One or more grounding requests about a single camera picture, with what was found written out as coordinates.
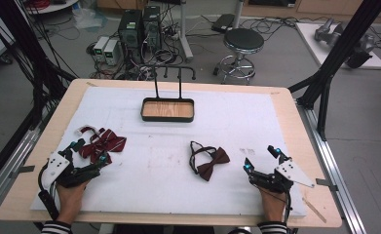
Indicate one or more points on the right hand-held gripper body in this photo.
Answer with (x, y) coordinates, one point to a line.
(284, 177)

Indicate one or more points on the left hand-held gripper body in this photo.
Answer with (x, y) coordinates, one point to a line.
(57, 167)

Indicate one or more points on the dark red striped bow tie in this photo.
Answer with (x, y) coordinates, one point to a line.
(108, 143)

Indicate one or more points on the brown bow tie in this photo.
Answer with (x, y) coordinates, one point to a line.
(214, 162)

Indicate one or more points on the black rack with wooden base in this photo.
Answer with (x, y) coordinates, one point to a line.
(168, 109)

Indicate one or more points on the person's right hand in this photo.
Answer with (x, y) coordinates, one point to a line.
(272, 203)

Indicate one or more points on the person's left hand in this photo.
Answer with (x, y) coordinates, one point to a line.
(69, 200)

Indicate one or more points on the thin wooden stick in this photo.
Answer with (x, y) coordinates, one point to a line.
(314, 210)

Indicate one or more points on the white foam mat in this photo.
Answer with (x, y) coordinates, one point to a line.
(165, 169)

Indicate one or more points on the white power supply box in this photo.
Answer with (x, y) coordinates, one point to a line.
(111, 52)
(100, 47)

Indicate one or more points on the white floor board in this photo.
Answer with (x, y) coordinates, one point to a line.
(311, 42)

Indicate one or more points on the black round stool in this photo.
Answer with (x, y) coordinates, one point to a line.
(243, 40)

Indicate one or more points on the black computer tower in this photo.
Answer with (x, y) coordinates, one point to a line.
(152, 27)
(131, 32)

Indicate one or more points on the clear plastic bag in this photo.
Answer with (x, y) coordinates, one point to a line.
(87, 18)

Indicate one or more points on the black flat box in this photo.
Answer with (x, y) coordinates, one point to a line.
(223, 22)

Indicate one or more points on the white desk leg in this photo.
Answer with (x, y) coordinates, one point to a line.
(185, 35)

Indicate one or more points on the aluminium rail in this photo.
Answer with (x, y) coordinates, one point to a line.
(337, 182)
(6, 172)

